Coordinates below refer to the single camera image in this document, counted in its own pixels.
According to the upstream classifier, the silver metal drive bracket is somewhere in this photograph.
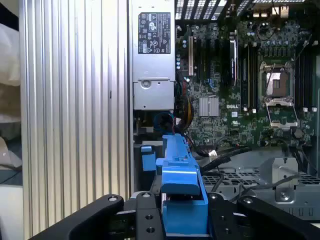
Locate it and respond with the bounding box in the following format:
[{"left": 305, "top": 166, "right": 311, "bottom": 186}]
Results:
[{"left": 259, "top": 156, "right": 308, "bottom": 204}]

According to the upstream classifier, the thin metal locking lever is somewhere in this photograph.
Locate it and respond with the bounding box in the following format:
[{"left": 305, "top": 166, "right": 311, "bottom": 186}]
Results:
[{"left": 263, "top": 71, "right": 276, "bottom": 95}]

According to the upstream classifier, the white expansion slot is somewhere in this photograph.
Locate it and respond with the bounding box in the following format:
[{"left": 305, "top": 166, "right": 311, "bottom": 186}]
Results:
[{"left": 187, "top": 35, "right": 195, "bottom": 77}]

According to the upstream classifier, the open metal PC case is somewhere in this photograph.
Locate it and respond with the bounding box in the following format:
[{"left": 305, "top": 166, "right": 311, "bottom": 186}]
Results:
[{"left": 127, "top": 0, "right": 320, "bottom": 223}]

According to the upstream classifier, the RAM slot with white clip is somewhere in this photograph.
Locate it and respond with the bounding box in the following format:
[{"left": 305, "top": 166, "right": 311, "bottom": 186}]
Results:
[
  {"left": 241, "top": 43, "right": 249, "bottom": 112},
  {"left": 301, "top": 49, "right": 308, "bottom": 113},
  {"left": 310, "top": 49, "right": 317, "bottom": 113},
  {"left": 250, "top": 44, "right": 258, "bottom": 114}
]

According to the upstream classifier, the blue flat data cable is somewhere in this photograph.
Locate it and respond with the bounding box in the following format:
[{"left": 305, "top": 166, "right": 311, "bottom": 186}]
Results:
[{"left": 153, "top": 111, "right": 176, "bottom": 136}]

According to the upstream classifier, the silver finned chipset heatsink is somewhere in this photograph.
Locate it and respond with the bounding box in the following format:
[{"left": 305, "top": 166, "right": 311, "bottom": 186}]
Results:
[{"left": 199, "top": 96, "right": 220, "bottom": 117}]

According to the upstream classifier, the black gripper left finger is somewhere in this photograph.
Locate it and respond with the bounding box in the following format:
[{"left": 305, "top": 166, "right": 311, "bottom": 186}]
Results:
[{"left": 29, "top": 191, "right": 167, "bottom": 240}]

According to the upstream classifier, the CPU socket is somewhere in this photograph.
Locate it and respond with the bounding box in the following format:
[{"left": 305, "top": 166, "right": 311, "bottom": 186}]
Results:
[{"left": 259, "top": 61, "right": 295, "bottom": 99}]

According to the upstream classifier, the yellow and black wire bundle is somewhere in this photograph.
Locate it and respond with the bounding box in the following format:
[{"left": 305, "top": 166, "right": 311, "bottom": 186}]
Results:
[{"left": 174, "top": 82, "right": 195, "bottom": 131}]

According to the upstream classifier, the black disk wire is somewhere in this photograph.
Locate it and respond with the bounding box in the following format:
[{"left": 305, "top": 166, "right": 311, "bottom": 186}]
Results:
[{"left": 201, "top": 146, "right": 253, "bottom": 173}]

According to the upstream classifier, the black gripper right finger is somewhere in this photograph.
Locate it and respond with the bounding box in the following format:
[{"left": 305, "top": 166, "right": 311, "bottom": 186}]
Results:
[{"left": 207, "top": 192, "right": 320, "bottom": 240}]

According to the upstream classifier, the hard disk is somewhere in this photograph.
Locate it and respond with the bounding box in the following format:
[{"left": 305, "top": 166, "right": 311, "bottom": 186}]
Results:
[
  {"left": 155, "top": 133, "right": 210, "bottom": 237},
  {"left": 140, "top": 145, "right": 158, "bottom": 172}
]

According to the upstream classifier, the silver power supply unit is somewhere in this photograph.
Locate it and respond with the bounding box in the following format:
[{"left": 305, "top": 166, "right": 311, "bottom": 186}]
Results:
[{"left": 129, "top": 0, "right": 176, "bottom": 111}]

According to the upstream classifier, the black expansion slot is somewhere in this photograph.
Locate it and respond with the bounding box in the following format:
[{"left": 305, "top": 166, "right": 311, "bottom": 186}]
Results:
[
  {"left": 195, "top": 38, "right": 203, "bottom": 76},
  {"left": 205, "top": 38, "right": 213, "bottom": 81}
]

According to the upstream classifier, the metal socket cover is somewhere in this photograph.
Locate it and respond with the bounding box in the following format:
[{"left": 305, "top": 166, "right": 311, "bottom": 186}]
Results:
[{"left": 264, "top": 97, "right": 300, "bottom": 130}]

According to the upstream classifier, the black wire with white plug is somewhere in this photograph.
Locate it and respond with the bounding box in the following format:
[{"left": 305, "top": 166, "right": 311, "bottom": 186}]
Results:
[{"left": 192, "top": 147, "right": 218, "bottom": 160}]

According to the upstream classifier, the green Dell motherboard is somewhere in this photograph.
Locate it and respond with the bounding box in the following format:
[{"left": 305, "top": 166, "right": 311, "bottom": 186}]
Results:
[{"left": 174, "top": 19, "right": 319, "bottom": 151}]

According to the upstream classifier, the black graphics card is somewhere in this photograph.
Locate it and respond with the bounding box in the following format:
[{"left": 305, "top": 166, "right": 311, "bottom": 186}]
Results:
[{"left": 228, "top": 37, "right": 239, "bottom": 87}]

